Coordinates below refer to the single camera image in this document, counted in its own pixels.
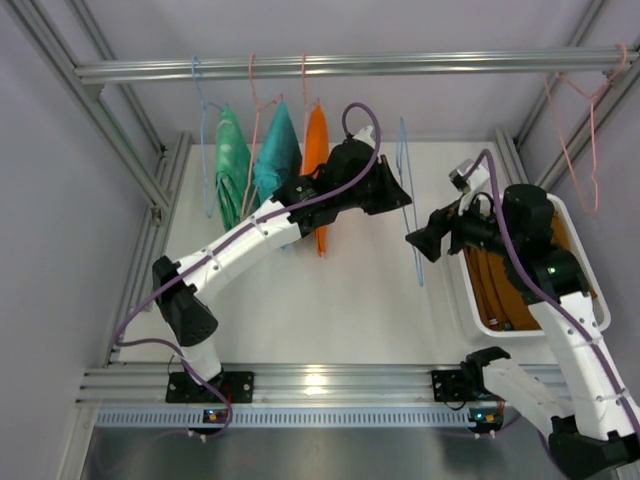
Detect blue hanger with brown trousers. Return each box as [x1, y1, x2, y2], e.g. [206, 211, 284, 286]
[394, 116, 427, 289]

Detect brown trousers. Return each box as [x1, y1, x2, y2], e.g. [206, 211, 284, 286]
[464, 211, 598, 335]

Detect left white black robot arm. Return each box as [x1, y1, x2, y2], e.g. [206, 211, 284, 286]
[152, 137, 412, 386]

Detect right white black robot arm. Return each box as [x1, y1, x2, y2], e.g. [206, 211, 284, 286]
[406, 184, 639, 479]

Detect orange trousers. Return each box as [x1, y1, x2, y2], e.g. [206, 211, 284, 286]
[302, 104, 332, 259]

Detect pink hanger with orange trousers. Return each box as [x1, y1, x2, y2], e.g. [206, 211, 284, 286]
[301, 53, 319, 134]

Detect teal trousers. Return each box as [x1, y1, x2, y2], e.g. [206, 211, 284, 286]
[253, 102, 302, 205]

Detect pink hanger with teal trousers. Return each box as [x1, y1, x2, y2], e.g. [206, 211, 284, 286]
[241, 52, 283, 220]

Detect green patterned trousers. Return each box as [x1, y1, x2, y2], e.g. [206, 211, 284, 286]
[215, 107, 259, 231]

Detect blue hanger far left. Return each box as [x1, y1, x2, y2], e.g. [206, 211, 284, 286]
[190, 55, 224, 219]

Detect white plastic bin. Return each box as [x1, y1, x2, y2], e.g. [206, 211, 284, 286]
[443, 193, 611, 340]

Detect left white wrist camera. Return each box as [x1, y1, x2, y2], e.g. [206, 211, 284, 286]
[351, 125, 377, 149]

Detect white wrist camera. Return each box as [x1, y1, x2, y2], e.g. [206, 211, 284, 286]
[351, 125, 377, 149]
[449, 159, 490, 215]

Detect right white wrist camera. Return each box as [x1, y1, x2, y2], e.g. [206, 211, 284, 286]
[449, 159, 490, 215]

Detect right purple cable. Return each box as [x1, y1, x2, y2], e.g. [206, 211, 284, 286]
[472, 148, 640, 451]

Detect purple cable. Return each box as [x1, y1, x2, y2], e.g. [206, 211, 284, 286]
[472, 148, 640, 451]
[112, 102, 384, 441]

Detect aluminium frame right posts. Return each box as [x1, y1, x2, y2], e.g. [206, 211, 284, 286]
[494, 1, 639, 196]

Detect aluminium frame posts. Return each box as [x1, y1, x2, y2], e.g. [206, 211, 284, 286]
[494, 1, 639, 196]
[0, 0, 194, 371]

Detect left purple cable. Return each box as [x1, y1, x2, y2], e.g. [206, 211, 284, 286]
[112, 102, 384, 441]

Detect aluminium hanging rail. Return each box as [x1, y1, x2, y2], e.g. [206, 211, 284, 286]
[74, 46, 639, 85]

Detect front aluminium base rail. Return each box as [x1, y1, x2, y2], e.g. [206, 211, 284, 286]
[74, 362, 621, 406]

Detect slotted grey cable duct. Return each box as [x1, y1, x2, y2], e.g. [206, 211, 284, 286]
[95, 406, 482, 428]

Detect aluminium frame left posts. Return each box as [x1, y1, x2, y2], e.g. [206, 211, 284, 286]
[0, 0, 194, 371]

